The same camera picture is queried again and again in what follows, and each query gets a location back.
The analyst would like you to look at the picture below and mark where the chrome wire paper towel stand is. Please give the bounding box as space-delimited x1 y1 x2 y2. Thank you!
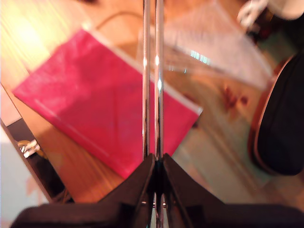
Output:
141 0 167 228

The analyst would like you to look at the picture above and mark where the clear plastic bag with print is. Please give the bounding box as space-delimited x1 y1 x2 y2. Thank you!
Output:
137 4 274 90

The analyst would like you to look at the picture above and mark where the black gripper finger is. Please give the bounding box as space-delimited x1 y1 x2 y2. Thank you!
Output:
162 153 224 228
98 153 156 228

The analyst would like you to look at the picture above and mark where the dark floral mug white handle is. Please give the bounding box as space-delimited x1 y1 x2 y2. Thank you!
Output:
237 0 304 46

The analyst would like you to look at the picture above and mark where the black zipped case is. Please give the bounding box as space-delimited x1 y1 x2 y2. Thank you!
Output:
247 53 304 176

